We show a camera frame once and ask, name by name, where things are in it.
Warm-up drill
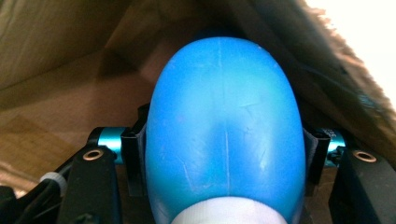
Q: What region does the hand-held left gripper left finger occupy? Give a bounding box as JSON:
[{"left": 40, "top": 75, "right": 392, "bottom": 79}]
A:
[{"left": 120, "top": 104, "right": 150, "bottom": 198}]

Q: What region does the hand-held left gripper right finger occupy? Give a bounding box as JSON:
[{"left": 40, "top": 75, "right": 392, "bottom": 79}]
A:
[{"left": 303, "top": 126, "right": 332, "bottom": 198}]

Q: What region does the blue plastic shoe form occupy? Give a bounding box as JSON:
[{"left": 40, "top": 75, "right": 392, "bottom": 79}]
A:
[{"left": 145, "top": 36, "right": 307, "bottom": 224}]

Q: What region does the black cable with white collar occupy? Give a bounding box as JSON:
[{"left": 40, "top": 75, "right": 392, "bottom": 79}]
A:
[{"left": 12, "top": 172, "right": 68, "bottom": 224}]

